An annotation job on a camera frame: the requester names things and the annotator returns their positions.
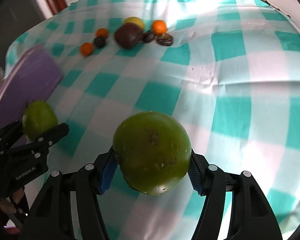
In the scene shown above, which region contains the large dark purple fruit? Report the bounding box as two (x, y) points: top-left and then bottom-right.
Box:
(114, 22), (143, 49)

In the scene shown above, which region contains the person's left hand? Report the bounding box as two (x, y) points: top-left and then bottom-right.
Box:
(0, 188), (25, 214)

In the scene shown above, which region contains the brown wrinkled passion fruit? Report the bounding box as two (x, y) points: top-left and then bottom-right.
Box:
(156, 33), (173, 47)

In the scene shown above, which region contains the small green fruit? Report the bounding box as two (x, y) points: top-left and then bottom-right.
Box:
(22, 100), (58, 141)

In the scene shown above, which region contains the orange tangerine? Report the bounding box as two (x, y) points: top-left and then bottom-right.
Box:
(79, 42), (94, 56)
(95, 28), (109, 38)
(151, 20), (167, 36)

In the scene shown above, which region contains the dark passion fruit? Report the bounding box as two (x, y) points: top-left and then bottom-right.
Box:
(142, 30), (156, 43)

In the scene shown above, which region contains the yellow pear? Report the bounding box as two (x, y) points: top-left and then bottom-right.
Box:
(123, 16), (145, 30)

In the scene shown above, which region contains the dark avocado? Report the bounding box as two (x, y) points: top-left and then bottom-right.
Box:
(93, 36), (106, 48)

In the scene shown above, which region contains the purple fabric storage basket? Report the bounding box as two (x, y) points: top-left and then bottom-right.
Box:
(0, 43), (63, 129)

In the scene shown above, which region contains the large green fruit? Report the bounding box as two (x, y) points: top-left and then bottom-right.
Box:
(112, 111), (192, 196)

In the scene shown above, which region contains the dark refrigerator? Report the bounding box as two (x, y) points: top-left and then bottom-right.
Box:
(0, 0), (45, 69)

